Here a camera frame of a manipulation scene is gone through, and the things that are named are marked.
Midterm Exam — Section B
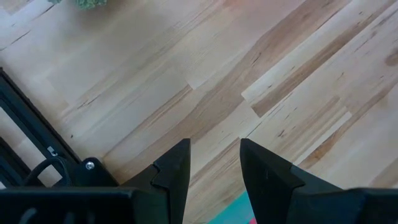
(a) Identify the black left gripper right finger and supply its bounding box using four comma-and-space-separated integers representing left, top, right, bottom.
239, 138, 398, 224

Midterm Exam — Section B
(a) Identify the green plastic bin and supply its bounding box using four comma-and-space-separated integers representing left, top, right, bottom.
207, 190, 253, 224

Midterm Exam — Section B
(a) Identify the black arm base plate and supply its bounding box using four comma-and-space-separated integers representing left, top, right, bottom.
70, 156, 119, 189

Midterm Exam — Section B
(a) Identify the black power cable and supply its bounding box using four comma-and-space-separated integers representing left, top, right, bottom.
23, 156, 73, 187

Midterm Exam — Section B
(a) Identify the black aluminium frame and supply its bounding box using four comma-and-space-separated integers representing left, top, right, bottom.
0, 67, 83, 187

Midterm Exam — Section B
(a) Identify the green potted plant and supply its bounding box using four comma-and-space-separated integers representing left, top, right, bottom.
46, 0, 108, 10

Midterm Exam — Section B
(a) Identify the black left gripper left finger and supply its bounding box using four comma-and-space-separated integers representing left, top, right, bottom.
0, 138, 192, 224

